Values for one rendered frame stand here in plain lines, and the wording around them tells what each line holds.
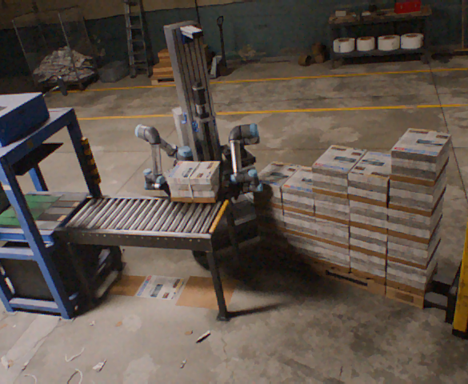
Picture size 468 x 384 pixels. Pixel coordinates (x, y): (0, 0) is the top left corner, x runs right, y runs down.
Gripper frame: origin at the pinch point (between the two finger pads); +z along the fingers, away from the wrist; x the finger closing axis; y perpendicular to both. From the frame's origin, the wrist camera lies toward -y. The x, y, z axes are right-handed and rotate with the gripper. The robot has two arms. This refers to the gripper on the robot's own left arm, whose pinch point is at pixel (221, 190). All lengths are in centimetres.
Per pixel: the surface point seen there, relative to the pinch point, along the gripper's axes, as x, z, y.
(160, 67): -562, 307, -30
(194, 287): 34, 28, -80
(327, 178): 14, -90, 18
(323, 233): 11, -85, -33
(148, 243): 67, 39, -9
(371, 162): 4, -121, 27
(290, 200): 2, -58, -8
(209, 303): 51, 8, -81
